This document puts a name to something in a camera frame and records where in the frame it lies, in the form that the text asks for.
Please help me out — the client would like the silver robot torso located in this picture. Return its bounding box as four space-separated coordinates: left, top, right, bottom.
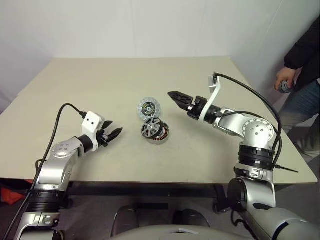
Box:
108 224 253 240

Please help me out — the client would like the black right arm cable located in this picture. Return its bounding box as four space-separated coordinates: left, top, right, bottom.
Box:
213 71 283 171

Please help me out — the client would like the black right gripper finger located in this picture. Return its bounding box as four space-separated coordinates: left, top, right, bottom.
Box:
167 91 194 104
172 98 193 111

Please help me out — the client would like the grey motor stator housing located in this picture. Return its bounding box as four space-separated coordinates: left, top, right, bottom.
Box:
146 123 172 146

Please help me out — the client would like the bystander bare hand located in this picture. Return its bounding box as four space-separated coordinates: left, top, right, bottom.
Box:
274 67 297 91

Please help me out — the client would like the black table frame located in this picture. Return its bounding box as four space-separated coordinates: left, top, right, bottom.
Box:
58 181 232 215

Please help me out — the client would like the dark rounded shape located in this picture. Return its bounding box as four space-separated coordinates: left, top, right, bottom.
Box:
111 206 140 237
172 208 211 228

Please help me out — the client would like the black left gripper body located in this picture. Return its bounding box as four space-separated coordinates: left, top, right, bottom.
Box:
96 128 112 149

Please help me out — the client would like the bystander in black jacket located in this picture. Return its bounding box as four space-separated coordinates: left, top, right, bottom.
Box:
279 14 320 158

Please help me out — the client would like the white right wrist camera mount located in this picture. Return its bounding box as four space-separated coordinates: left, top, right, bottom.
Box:
199 72 221 124

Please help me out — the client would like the spoked motor rotor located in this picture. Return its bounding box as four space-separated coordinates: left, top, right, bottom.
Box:
141 116 167 140

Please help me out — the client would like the red fabric object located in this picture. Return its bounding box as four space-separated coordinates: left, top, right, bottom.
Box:
0 186 20 206

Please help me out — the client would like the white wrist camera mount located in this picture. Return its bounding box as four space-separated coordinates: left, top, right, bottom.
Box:
199 72 221 124
81 111 106 153

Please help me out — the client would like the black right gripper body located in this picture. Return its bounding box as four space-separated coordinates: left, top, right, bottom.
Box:
186 95 208 121

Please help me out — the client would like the black cable tie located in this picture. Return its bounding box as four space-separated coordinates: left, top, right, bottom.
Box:
273 163 300 174

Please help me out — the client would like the grey motor end cover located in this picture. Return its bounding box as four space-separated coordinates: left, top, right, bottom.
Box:
136 96 162 118

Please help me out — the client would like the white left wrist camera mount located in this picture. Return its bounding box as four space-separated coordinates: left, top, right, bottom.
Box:
81 111 106 153

